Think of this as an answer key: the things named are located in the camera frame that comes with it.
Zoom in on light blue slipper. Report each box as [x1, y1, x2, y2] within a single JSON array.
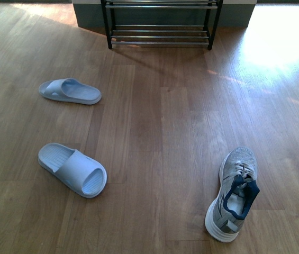
[[39, 78, 102, 105], [38, 143, 107, 198]]

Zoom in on black metal shoe rack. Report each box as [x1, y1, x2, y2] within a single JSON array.
[[101, 1, 223, 50]]

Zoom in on grey sneaker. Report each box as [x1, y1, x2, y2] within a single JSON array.
[[205, 147, 260, 243]]

